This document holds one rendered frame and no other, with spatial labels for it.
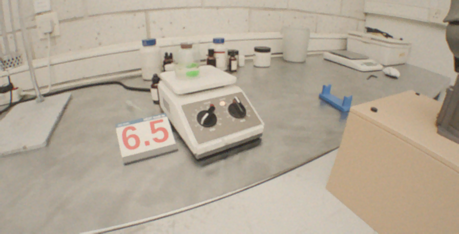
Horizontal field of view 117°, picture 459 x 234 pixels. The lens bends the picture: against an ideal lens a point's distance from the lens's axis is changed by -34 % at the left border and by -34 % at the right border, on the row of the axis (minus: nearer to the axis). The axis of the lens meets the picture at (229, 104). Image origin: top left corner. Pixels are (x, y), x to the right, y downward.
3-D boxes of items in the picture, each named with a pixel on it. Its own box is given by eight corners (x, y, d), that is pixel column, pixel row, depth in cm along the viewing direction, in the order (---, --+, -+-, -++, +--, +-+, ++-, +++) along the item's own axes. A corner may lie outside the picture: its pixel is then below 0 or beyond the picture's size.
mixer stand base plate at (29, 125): (45, 146, 32) (43, 142, 31) (-30, 162, 23) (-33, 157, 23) (72, 94, 56) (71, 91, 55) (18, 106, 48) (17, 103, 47)
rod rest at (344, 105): (352, 110, 47) (356, 97, 45) (342, 112, 46) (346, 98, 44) (327, 95, 55) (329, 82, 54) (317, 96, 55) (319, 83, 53)
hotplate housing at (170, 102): (265, 137, 37) (269, 95, 34) (195, 163, 31) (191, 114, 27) (208, 96, 54) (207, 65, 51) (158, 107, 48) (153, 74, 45)
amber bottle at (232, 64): (227, 70, 76) (227, 50, 73) (231, 68, 78) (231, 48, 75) (233, 71, 74) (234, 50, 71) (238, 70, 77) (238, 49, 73)
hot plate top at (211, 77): (239, 82, 39) (239, 78, 39) (176, 95, 34) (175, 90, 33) (210, 68, 49) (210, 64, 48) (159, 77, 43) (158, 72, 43)
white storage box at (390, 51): (409, 64, 106) (413, 42, 100) (387, 67, 92) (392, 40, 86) (369, 52, 132) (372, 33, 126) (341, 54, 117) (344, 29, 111)
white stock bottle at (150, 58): (154, 81, 65) (150, 40, 60) (138, 79, 68) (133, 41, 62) (167, 75, 72) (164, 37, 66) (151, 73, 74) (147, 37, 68)
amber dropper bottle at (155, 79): (161, 97, 54) (158, 70, 51) (166, 100, 52) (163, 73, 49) (150, 100, 52) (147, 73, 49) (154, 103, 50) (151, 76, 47)
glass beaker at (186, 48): (167, 80, 39) (164, 37, 36) (187, 73, 43) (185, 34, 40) (191, 86, 36) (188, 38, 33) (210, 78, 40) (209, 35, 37)
